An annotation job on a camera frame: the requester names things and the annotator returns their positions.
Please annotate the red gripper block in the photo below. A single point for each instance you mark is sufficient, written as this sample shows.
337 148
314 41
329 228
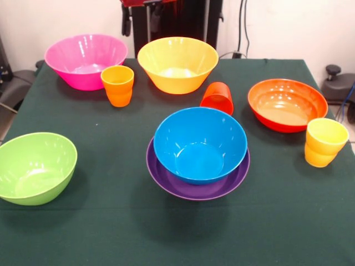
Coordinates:
133 2

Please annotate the red-orange cup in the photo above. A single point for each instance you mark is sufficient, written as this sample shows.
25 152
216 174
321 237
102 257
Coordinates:
217 101

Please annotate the blue bowl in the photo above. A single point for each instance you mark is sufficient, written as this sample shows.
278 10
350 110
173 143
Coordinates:
199 144

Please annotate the purple bowl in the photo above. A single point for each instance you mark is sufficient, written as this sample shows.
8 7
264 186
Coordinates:
194 192

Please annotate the large yellow-orange bowl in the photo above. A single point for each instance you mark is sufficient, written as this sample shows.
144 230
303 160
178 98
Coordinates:
177 61

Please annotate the large pink bowl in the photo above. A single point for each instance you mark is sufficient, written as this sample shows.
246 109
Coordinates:
83 52

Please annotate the orange cup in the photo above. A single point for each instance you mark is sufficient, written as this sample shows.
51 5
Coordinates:
117 88

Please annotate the black device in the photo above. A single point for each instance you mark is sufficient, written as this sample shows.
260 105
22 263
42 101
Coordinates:
4 63

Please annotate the shallow red-orange bowl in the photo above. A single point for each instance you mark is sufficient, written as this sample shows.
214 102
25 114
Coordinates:
288 105

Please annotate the green bowl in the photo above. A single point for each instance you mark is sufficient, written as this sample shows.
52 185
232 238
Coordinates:
36 169

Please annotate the yellow cup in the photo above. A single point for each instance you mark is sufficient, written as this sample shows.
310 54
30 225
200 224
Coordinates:
324 144

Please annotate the dark green tablecloth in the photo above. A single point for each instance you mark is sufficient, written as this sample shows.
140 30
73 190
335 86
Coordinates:
222 227

